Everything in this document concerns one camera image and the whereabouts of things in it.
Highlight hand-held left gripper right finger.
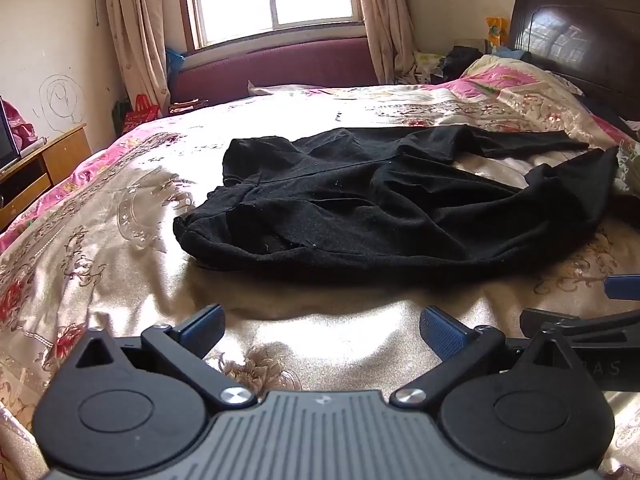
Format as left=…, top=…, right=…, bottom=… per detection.
left=391, top=306, right=571, bottom=409

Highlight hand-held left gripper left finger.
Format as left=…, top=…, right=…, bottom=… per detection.
left=75, top=304, right=257, bottom=409

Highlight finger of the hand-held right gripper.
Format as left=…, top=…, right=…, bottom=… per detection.
left=519, top=307, right=640, bottom=345
left=603, top=274, right=640, bottom=302

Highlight black pants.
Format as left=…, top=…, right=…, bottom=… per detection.
left=172, top=124, right=621, bottom=281

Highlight floral satin bed blanket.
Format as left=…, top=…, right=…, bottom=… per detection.
left=0, top=52, right=640, bottom=480

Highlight dark navy cloth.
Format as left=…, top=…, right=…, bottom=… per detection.
left=580, top=94, right=640, bottom=136

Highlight red bag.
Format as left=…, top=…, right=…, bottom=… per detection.
left=122, top=94, right=162, bottom=133

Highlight wooden cabinet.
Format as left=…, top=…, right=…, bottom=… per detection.
left=0, top=124, right=93, bottom=231

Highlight blue cloth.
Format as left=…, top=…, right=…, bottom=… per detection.
left=492, top=45, right=532, bottom=62

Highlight dark wooden headboard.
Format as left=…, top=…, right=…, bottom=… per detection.
left=507, top=0, right=640, bottom=121

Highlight blue bag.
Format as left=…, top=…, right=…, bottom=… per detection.
left=165, top=47, right=187, bottom=88

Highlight light patterned cloth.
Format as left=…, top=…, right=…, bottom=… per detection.
left=414, top=50, right=447, bottom=85

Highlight dark clothes pile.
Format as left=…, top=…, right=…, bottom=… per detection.
left=440, top=46, right=486, bottom=83

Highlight pink cloth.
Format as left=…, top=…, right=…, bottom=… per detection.
left=2, top=100, right=38, bottom=147

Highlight television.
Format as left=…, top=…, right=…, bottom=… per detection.
left=0, top=96, right=22, bottom=173

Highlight yellow toy box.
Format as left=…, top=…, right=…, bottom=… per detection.
left=485, top=16, right=510, bottom=53

